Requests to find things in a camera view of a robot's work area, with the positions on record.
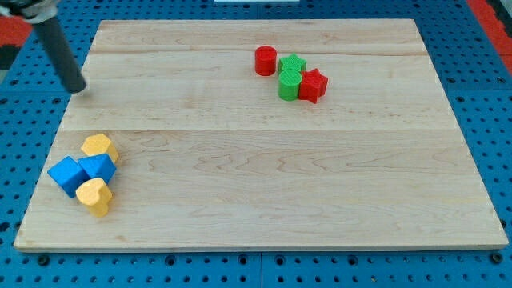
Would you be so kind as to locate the silver rod mount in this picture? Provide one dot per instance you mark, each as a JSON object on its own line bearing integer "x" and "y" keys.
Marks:
{"x": 31, "y": 11}

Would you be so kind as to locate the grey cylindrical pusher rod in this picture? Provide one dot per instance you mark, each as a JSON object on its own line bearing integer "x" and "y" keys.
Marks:
{"x": 55, "y": 44}

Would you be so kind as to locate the blue cube block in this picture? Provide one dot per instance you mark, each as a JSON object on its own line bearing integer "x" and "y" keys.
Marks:
{"x": 69, "y": 175}

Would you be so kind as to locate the blue triangle block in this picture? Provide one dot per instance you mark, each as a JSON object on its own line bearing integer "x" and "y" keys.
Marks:
{"x": 98, "y": 166}

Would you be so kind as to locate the wooden board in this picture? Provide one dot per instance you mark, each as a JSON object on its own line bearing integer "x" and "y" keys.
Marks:
{"x": 211, "y": 159}

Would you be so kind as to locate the yellow hexagon block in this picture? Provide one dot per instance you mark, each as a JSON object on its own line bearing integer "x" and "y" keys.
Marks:
{"x": 100, "y": 144}

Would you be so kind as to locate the yellow heart block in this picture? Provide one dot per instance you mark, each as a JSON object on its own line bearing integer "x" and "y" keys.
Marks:
{"x": 95, "y": 195}

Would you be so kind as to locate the red cylinder block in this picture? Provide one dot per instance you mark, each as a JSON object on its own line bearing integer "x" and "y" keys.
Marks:
{"x": 265, "y": 60}

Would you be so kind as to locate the green star block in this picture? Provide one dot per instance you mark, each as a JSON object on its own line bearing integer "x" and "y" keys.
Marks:
{"x": 292, "y": 62}

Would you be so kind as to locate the green cylinder block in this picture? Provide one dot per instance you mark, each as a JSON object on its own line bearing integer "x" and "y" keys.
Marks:
{"x": 288, "y": 84}

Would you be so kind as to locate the red star block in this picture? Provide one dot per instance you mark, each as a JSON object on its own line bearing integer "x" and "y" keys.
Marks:
{"x": 313, "y": 85}

